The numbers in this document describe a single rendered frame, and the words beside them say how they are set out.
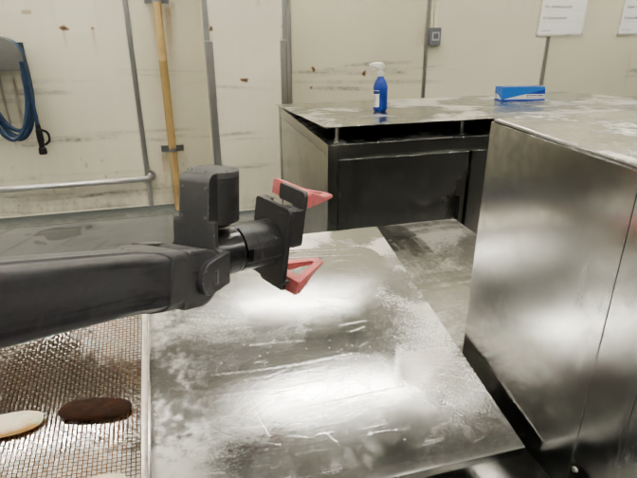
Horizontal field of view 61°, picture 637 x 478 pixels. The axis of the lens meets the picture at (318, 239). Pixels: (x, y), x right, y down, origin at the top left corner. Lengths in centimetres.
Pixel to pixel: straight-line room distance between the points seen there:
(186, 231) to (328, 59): 373
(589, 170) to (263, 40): 331
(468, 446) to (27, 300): 62
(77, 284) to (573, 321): 56
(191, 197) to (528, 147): 44
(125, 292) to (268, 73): 346
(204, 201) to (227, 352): 39
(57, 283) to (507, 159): 60
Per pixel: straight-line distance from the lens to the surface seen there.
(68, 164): 427
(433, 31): 452
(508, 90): 324
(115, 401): 85
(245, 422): 81
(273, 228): 65
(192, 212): 58
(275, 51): 387
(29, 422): 87
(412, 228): 170
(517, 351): 84
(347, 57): 431
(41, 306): 40
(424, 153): 237
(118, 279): 46
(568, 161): 70
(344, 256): 113
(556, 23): 515
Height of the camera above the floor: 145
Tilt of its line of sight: 23 degrees down
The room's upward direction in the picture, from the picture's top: straight up
